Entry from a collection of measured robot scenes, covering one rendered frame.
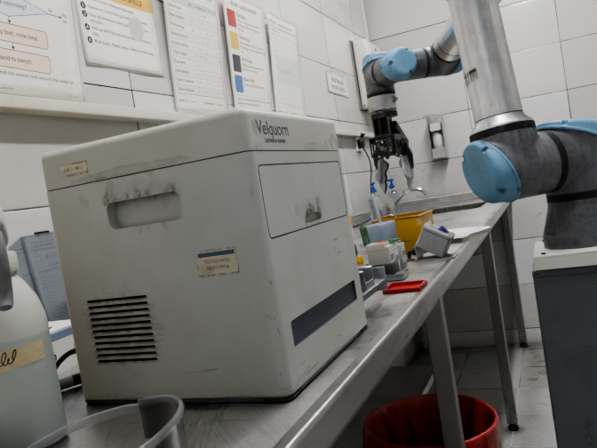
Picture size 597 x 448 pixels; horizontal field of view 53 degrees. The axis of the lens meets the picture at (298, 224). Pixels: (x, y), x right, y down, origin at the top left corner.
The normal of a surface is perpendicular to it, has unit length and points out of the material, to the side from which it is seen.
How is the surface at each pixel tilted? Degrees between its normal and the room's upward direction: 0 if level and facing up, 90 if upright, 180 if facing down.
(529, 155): 83
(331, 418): 90
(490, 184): 98
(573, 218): 73
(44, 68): 95
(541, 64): 90
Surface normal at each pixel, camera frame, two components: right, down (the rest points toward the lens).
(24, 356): 0.67, -0.07
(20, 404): 0.38, -0.01
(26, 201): 0.91, -0.12
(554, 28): -0.39, 0.11
